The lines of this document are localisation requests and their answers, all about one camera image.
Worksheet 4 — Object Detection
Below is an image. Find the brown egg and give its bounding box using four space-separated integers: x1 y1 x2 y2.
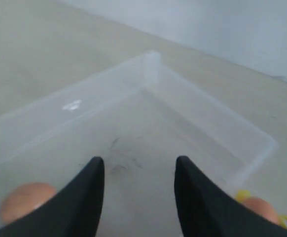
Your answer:
0 182 57 224
242 197 280 225

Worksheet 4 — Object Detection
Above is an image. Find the yellow plastic egg tray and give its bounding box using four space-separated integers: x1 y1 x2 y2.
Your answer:
235 190 287 229

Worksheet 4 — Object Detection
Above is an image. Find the clear plastic bin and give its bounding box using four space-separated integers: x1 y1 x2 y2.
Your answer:
0 51 278 237

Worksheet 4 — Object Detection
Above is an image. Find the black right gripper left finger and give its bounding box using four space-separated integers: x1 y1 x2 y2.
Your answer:
0 157 105 237

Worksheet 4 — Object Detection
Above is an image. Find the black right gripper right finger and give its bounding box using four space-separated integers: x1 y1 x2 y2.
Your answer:
174 156 287 237

